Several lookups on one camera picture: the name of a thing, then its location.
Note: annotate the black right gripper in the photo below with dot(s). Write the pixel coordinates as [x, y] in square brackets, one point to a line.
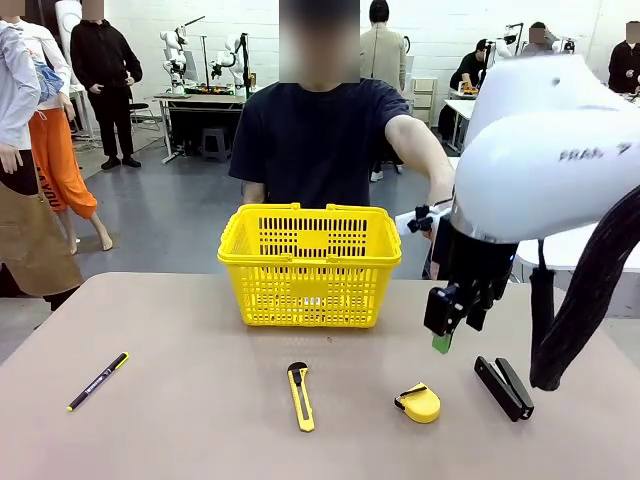
[480, 265]

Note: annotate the yellow tape measure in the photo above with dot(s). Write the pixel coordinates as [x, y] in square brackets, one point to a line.
[422, 405]

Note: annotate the yellow utility knife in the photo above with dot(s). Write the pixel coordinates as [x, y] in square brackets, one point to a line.
[301, 400]

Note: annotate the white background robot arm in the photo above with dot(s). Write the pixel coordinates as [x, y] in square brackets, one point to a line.
[227, 57]
[172, 65]

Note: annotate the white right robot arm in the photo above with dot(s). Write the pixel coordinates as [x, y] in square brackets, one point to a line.
[540, 150]

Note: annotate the person's left forearm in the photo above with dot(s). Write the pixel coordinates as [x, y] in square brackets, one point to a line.
[425, 160]

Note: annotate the yellow plastic shopping basket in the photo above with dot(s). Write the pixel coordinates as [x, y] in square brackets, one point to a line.
[310, 292]

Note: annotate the person in navy T-shirt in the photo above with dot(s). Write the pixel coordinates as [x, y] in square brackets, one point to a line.
[320, 140]

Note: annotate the person in black T-shirt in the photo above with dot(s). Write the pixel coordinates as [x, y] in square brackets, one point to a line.
[467, 67]

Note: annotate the person in beige jacket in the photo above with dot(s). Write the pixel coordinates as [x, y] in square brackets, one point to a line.
[382, 55]

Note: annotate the person in grey sweater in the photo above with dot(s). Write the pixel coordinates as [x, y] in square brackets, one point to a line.
[537, 47]

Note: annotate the person in dark sweater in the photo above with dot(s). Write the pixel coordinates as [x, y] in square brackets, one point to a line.
[625, 65]

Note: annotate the person in black clothes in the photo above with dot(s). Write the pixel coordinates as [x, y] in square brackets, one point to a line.
[105, 65]

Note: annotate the person's left hand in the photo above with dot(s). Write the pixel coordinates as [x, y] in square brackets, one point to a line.
[435, 255]

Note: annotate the black stapler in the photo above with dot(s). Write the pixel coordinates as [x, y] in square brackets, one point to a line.
[502, 390]

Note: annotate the white background desk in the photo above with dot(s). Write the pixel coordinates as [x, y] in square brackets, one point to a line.
[457, 107]

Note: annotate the white drawer cabinet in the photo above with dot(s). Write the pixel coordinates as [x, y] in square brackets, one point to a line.
[425, 100]

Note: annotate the grey plastic stool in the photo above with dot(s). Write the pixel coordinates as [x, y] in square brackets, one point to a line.
[216, 142]

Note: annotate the grey background work table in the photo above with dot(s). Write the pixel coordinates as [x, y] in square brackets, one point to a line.
[200, 98]

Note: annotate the black pen with yellow ends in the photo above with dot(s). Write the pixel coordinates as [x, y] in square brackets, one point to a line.
[97, 382]

